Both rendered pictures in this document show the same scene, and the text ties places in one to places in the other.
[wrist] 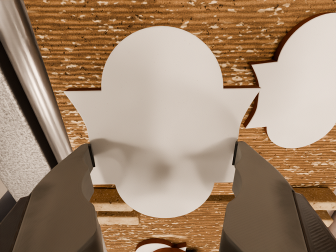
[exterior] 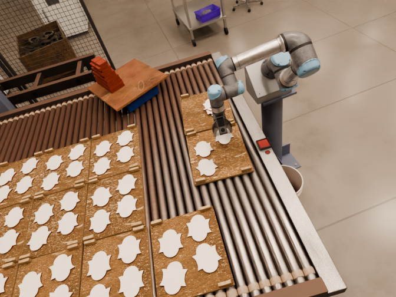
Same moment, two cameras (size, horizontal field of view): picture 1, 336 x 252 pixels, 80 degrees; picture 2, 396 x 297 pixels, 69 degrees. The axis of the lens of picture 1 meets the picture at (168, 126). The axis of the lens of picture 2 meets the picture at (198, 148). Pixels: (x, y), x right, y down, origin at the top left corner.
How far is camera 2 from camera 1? 1.63 m
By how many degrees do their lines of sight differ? 12
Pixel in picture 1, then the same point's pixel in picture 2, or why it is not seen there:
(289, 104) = (205, 147)
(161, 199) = not seen: hidden behind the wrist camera
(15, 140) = (252, 130)
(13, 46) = (250, 144)
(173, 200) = not seen: hidden behind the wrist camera
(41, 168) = (247, 126)
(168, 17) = (226, 151)
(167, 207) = not seen: hidden behind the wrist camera
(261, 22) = (214, 154)
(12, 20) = (249, 147)
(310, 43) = (207, 153)
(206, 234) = (208, 120)
